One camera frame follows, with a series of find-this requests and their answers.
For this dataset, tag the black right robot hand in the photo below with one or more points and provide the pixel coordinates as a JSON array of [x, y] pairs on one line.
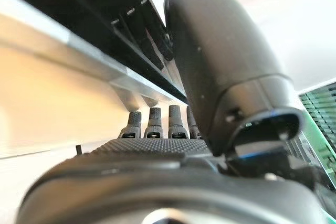
[[223, 51]]

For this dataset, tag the stainless fridge drawer front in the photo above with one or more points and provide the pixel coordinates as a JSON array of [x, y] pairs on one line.
[[52, 77]]

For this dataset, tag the green ribbed panel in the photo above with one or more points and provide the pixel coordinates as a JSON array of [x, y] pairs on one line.
[[323, 108]]

